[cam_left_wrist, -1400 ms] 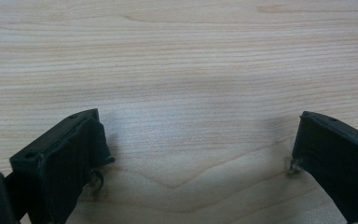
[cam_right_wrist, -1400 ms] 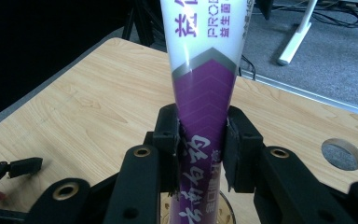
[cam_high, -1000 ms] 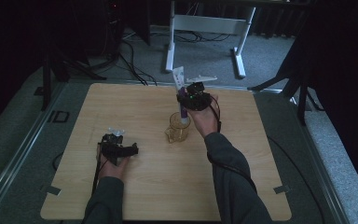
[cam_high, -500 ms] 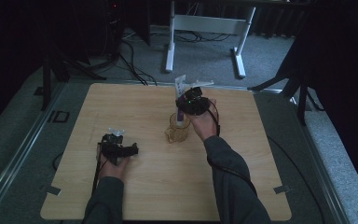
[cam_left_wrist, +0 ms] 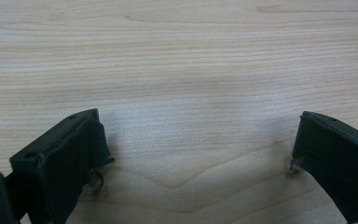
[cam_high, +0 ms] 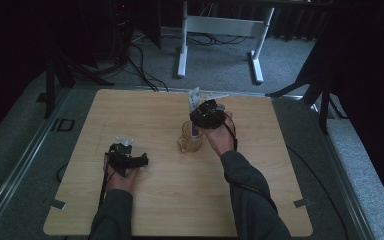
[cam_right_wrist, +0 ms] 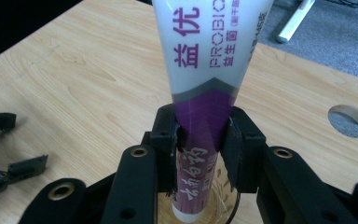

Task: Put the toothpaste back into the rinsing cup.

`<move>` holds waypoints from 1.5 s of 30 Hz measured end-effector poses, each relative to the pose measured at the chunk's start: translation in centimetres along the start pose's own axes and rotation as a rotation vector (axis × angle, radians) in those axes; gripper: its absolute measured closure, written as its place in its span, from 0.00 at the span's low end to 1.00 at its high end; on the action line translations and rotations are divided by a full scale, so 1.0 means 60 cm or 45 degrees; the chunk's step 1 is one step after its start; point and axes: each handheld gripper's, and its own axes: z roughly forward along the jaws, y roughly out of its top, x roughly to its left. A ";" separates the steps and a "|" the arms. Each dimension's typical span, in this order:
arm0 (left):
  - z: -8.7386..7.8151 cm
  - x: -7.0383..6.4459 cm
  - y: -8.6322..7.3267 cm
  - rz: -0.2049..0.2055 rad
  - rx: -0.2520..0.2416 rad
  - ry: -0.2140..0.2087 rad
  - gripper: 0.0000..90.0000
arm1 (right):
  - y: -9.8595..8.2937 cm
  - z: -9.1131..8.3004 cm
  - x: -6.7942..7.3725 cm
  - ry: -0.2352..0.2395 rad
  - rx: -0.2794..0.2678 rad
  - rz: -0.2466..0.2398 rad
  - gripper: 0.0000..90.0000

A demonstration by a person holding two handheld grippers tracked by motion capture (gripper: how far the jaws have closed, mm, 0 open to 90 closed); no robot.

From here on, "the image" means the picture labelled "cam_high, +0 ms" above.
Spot black metal stand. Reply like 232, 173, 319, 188
265, 43, 348, 135
35, 49, 115, 120

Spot white purple toothpaste tube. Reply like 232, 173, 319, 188
187, 86, 202, 138

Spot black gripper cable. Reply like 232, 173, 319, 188
98, 152, 118, 209
222, 112, 280, 215

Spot white desk frame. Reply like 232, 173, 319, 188
176, 0, 276, 85

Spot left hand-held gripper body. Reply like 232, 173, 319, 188
110, 136, 140, 178

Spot black cable loop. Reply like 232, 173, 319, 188
55, 162, 69, 184

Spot dark curtain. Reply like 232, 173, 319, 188
0, 0, 53, 146
308, 0, 384, 214

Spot amber transparent cup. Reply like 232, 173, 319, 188
176, 120, 205, 154

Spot metal floor rail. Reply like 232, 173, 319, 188
0, 87, 73, 234
299, 96, 378, 240

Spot dark equipment tower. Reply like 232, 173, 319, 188
108, 0, 135, 66

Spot black floor cables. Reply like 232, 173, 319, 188
126, 31, 250, 93

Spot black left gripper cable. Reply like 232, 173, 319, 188
98, 152, 118, 209

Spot person's right hand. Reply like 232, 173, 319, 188
200, 110, 238, 158

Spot person's left hand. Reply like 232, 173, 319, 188
103, 155, 141, 195

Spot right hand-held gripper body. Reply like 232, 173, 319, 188
196, 93, 230, 131

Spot grey tape piece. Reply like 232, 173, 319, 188
43, 197, 67, 211
292, 198, 313, 209

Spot black cable beside table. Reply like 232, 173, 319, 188
285, 145, 350, 240

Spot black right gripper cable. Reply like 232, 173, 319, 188
222, 112, 280, 215

